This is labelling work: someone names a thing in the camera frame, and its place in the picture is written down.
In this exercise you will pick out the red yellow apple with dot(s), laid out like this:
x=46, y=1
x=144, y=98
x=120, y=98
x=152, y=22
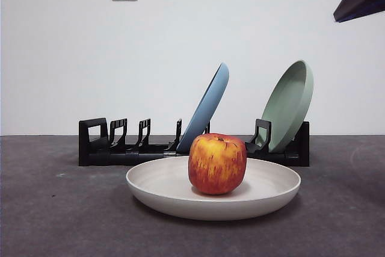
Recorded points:
x=216, y=163

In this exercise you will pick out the cream pale yellow plate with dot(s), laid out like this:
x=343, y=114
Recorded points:
x=156, y=190

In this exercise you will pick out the green plate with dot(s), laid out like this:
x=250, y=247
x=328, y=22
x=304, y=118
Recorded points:
x=285, y=109

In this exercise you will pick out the blue plate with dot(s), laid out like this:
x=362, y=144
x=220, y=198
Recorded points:
x=207, y=106

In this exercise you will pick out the black plate rack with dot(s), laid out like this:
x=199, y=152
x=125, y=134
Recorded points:
x=99, y=157

